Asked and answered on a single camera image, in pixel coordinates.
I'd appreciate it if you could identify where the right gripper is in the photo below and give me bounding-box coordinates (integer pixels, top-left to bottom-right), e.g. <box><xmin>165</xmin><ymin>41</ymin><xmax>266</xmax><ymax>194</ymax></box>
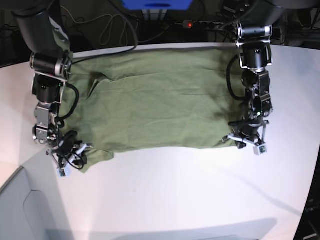
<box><xmin>46</xmin><ymin>131</ymin><xmax>93</xmax><ymax>170</ymax></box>

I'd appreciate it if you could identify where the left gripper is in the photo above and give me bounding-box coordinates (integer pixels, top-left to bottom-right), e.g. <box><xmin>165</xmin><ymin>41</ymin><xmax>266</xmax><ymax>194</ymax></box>
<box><xmin>222</xmin><ymin>118</ymin><xmax>269</xmax><ymax>150</ymax></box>

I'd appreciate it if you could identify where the green T-shirt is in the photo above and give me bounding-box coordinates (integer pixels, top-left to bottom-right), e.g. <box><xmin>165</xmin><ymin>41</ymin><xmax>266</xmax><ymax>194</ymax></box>
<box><xmin>62</xmin><ymin>47</ymin><xmax>245</xmax><ymax>173</ymax></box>

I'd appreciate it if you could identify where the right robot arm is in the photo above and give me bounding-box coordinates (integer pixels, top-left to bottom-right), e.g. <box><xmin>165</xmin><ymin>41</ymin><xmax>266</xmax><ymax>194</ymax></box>
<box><xmin>7</xmin><ymin>0</ymin><xmax>90</xmax><ymax>177</ymax></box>

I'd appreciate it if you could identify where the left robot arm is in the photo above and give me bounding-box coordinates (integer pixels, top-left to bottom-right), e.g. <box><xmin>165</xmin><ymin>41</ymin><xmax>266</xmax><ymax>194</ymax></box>
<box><xmin>222</xmin><ymin>0</ymin><xmax>285</xmax><ymax>156</ymax></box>

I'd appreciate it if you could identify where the black power strip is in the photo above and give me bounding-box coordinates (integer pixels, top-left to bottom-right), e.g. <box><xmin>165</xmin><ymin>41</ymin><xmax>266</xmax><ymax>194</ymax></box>
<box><xmin>182</xmin><ymin>20</ymin><xmax>235</xmax><ymax>32</ymax></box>

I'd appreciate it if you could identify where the blue plastic box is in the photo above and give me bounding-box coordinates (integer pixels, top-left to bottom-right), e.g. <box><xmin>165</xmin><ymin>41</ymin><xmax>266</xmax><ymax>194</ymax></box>
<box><xmin>122</xmin><ymin>0</ymin><xmax>193</xmax><ymax>11</ymax></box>

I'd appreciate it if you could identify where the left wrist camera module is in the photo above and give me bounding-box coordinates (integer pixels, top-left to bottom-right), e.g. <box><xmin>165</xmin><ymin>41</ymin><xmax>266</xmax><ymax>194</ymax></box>
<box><xmin>253</xmin><ymin>144</ymin><xmax>267</xmax><ymax>156</ymax></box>

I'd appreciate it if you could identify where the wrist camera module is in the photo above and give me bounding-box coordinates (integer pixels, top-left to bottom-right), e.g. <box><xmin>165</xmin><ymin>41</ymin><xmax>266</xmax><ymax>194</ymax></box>
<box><xmin>253</xmin><ymin>144</ymin><xmax>267</xmax><ymax>156</ymax></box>
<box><xmin>56</xmin><ymin>166</ymin><xmax>71</xmax><ymax>178</ymax></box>

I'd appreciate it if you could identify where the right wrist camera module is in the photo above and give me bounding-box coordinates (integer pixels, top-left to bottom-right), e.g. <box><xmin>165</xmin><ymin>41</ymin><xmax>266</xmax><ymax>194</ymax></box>
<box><xmin>56</xmin><ymin>166</ymin><xmax>71</xmax><ymax>178</ymax></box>

